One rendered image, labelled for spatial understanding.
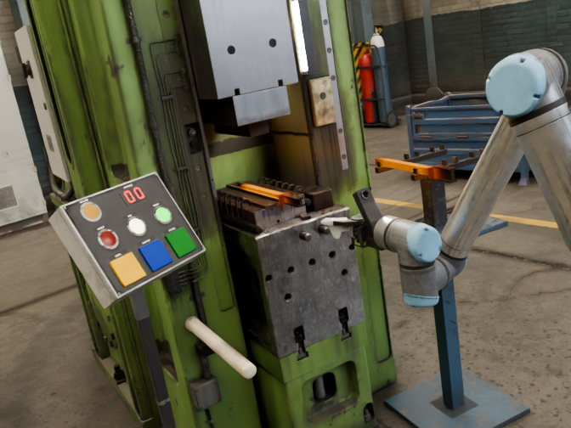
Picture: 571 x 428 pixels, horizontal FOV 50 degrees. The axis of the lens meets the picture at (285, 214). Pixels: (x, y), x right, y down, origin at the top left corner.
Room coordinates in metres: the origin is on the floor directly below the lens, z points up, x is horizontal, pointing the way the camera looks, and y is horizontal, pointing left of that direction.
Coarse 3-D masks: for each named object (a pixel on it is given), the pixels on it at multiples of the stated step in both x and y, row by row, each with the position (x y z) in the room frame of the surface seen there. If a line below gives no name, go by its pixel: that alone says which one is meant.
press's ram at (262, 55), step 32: (192, 0) 1.97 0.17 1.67; (224, 0) 1.97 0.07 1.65; (256, 0) 2.02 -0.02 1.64; (192, 32) 2.02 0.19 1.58; (224, 32) 1.96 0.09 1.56; (256, 32) 2.01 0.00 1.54; (288, 32) 2.06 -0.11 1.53; (192, 64) 2.06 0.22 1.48; (224, 64) 1.95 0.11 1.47; (256, 64) 2.00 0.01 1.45; (288, 64) 2.06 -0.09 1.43; (224, 96) 1.94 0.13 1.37
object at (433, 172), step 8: (376, 160) 2.18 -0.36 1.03; (384, 160) 2.13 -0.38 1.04; (392, 160) 2.11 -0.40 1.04; (400, 160) 2.08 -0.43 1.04; (400, 168) 2.04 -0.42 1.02; (408, 168) 2.00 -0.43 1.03; (424, 168) 1.92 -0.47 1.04; (432, 168) 1.88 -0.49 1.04; (440, 168) 1.84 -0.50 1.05; (448, 168) 1.82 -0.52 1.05; (432, 176) 1.88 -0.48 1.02; (440, 176) 1.86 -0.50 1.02; (448, 176) 1.82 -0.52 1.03
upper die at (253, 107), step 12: (240, 96) 1.97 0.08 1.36; (252, 96) 1.99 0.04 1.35; (264, 96) 2.01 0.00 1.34; (276, 96) 2.03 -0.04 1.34; (204, 108) 2.17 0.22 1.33; (216, 108) 2.08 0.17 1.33; (228, 108) 1.99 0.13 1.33; (240, 108) 1.96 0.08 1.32; (252, 108) 1.98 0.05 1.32; (264, 108) 2.00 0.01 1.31; (276, 108) 2.02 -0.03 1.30; (288, 108) 2.04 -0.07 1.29; (204, 120) 2.19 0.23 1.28; (216, 120) 2.10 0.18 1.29; (228, 120) 2.01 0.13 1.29; (240, 120) 1.96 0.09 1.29; (252, 120) 1.98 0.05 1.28
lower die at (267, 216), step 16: (240, 192) 2.24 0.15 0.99; (256, 192) 2.15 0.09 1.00; (224, 208) 2.17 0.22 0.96; (240, 208) 2.04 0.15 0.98; (256, 208) 2.00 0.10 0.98; (272, 208) 1.99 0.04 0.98; (288, 208) 2.01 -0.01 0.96; (304, 208) 2.04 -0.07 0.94; (256, 224) 1.95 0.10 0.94; (272, 224) 1.98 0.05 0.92
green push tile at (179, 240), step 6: (180, 228) 1.69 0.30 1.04; (168, 234) 1.65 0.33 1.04; (174, 234) 1.66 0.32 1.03; (180, 234) 1.68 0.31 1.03; (186, 234) 1.69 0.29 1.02; (168, 240) 1.64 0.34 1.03; (174, 240) 1.65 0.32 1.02; (180, 240) 1.66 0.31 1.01; (186, 240) 1.67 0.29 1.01; (192, 240) 1.69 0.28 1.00; (174, 246) 1.63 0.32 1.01; (180, 246) 1.65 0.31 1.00; (186, 246) 1.66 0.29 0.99; (192, 246) 1.67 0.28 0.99; (174, 252) 1.63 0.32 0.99; (180, 252) 1.63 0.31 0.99; (186, 252) 1.65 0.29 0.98
